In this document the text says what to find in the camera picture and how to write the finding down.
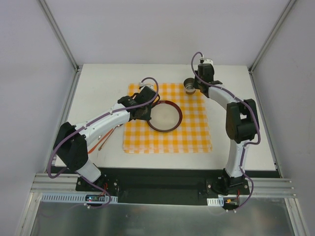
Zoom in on yellow white checkered cloth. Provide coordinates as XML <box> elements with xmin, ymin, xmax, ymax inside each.
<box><xmin>123</xmin><ymin>83</ymin><xmax>213</xmax><ymax>154</ymax></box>

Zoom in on aluminium left side rail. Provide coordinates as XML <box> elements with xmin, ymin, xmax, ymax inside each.
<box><xmin>44</xmin><ymin>65</ymin><xmax>83</xmax><ymax>173</ymax></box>

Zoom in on aluminium frame post left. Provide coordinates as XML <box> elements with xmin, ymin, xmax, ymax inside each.
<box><xmin>37</xmin><ymin>0</ymin><xmax>79</xmax><ymax>71</ymax></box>

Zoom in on metal cup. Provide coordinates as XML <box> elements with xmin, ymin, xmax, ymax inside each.
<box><xmin>183</xmin><ymin>78</ymin><xmax>196</xmax><ymax>95</ymax></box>

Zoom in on aluminium frame post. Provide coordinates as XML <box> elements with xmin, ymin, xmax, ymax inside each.
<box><xmin>249</xmin><ymin>0</ymin><xmax>298</xmax><ymax>75</ymax></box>
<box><xmin>37</xmin><ymin>0</ymin><xmax>79</xmax><ymax>71</ymax></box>

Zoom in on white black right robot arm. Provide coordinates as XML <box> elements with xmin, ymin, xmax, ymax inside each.
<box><xmin>193</xmin><ymin>61</ymin><xmax>260</xmax><ymax>194</ymax></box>

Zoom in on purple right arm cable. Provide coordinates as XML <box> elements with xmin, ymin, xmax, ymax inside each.
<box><xmin>191</xmin><ymin>51</ymin><xmax>261</xmax><ymax>214</ymax></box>

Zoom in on orange chopsticks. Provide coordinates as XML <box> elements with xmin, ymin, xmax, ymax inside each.
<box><xmin>88</xmin><ymin>128</ymin><xmax>115</xmax><ymax>154</ymax></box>

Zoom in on red rimmed cream plate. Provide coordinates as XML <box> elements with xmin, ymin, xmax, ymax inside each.
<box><xmin>147</xmin><ymin>100</ymin><xmax>183</xmax><ymax>133</ymax></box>

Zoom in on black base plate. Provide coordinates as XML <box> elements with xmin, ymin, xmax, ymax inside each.
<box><xmin>46</xmin><ymin>166</ymin><xmax>281</xmax><ymax>206</ymax></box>

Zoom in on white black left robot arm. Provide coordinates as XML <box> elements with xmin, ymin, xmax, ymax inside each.
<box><xmin>53</xmin><ymin>86</ymin><xmax>158</xmax><ymax>191</ymax></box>

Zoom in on left white cable duct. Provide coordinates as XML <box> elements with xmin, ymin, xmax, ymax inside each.
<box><xmin>41</xmin><ymin>193</ymin><xmax>118</xmax><ymax>204</ymax></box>

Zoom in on aluminium right side rail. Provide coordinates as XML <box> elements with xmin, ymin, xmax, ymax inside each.
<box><xmin>248</xmin><ymin>70</ymin><xmax>283</xmax><ymax>178</ymax></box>

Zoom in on aluminium front rail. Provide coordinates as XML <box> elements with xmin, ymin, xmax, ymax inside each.
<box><xmin>31</xmin><ymin>174</ymin><xmax>297</xmax><ymax>198</ymax></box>

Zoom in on aluminium frame post right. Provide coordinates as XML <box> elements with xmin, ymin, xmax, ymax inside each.
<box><xmin>249</xmin><ymin>0</ymin><xmax>298</xmax><ymax>75</ymax></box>

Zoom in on aluminium rail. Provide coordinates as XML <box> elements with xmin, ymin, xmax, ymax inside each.
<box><xmin>44</xmin><ymin>65</ymin><xmax>83</xmax><ymax>173</ymax></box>
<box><xmin>31</xmin><ymin>174</ymin><xmax>297</xmax><ymax>198</ymax></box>
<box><xmin>248</xmin><ymin>70</ymin><xmax>283</xmax><ymax>178</ymax></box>

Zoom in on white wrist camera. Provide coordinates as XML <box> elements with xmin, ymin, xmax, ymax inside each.
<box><xmin>199</xmin><ymin>57</ymin><xmax>214</xmax><ymax>65</ymax></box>
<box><xmin>139</xmin><ymin>82</ymin><xmax>155</xmax><ymax>90</ymax></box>

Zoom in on right white cable duct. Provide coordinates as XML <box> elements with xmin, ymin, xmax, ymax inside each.
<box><xmin>207</xmin><ymin>197</ymin><xmax>224</xmax><ymax>207</ymax></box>

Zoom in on white cable duct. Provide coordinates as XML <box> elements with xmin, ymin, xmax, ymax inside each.
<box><xmin>207</xmin><ymin>197</ymin><xmax>224</xmax><ymax>207</ymax></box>
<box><xmin>41</xmin><ymin>193</ymin><xmax>118</xmax><ymax>204</ymax></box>

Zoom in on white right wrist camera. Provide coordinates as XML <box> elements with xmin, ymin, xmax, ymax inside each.
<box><xmin>199</xmin><ymin>57</ymin><xmax>214</xmax><ymax>65</ymax></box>

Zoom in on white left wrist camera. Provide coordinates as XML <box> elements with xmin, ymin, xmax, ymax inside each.
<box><xmin>139</xmin><ymin>82</ymin><xmax>155</xmax><ymax>90</ymax></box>

